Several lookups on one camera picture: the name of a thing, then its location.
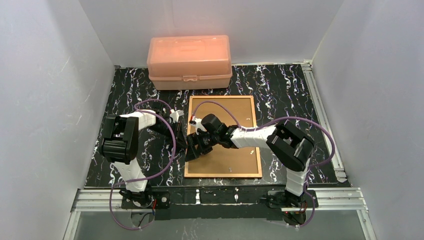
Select pink plastic storage box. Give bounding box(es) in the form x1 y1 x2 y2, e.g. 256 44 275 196
147 35 233 91

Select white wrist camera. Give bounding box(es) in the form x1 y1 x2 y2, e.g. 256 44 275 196
169 109 184 124
189 117 207 134

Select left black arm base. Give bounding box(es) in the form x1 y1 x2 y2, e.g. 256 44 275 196
121 191 171 210

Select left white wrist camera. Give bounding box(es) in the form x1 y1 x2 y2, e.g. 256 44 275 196
169 109 184 124

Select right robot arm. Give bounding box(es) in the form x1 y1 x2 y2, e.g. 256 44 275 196
185 113 315 197

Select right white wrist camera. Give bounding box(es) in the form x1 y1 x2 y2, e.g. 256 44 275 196
189 117 207 134

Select brown wooden picture frame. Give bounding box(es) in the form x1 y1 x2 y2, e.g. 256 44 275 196
183 95 263 180

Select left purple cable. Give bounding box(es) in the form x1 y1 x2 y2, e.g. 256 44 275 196
109 98 178 232

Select aluminium front rail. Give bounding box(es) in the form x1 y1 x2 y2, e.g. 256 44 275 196
71 185 369 212

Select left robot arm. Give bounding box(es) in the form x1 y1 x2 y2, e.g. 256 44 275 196
100 109 187 193

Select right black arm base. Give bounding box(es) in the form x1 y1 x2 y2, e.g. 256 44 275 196
265 189 319 211

